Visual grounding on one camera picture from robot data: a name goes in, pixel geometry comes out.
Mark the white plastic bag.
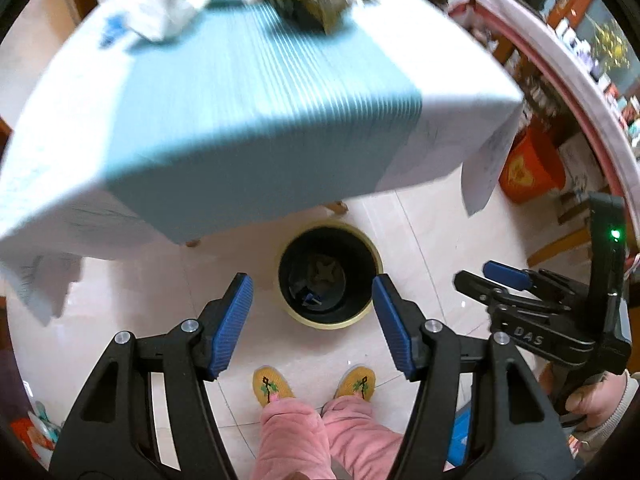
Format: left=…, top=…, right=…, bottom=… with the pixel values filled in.
left=125, top=0, right=209, bottom=42

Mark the yellow round trash bin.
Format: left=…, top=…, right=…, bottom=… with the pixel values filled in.
left=276, top=222, right=383, bottom=330

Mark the person's right hand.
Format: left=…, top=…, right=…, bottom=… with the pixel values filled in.
left=564, top=370, right=639, bottom=432

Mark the right yellow slipper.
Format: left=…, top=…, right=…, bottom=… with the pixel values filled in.
left=334, top=365, right=376, bottom=402

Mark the yellow slipper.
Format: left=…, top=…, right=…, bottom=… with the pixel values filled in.
left=334, top=365, right=376, bottom=402
left=252, top=366, right=295, bottom=408

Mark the left yellow slipper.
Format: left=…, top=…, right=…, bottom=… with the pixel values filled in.
left=252, top=366, right=295, bottom=408

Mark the right pink trouser leg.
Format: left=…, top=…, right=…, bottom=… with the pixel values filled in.
left=322, top=396, right=404, bottom=479

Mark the pink trouser leg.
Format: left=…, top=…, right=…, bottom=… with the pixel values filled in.
left=252, top=398, right=335, bottom=479
left=322, top=396, right=404, bottom=479

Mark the left pink trouser leg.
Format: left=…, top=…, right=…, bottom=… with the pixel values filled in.
left=252, top=398, right=335, bottom=479

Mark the blue plastic stool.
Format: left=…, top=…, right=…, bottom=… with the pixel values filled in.
left=447, top=403, right=471, bottom=467

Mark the teal striped table runner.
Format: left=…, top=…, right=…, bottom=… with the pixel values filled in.
left=104, top=6, right=422, bottom=243

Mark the white patterned tablecloth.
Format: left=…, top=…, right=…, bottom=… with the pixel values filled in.
left=1, top=0, right=524, bottom=324

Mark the pink cloth side table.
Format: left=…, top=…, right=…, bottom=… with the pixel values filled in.
left=448, top=0, right=639, bottom=244

